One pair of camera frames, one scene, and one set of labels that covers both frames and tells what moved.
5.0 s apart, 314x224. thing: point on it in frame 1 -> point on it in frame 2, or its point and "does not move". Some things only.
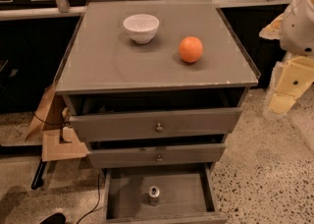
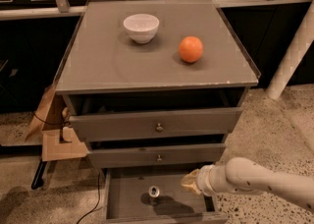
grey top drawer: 131,125 does not move
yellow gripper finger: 296,75 -> 189,181
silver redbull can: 154,193 does not move
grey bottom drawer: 164,194 does not move
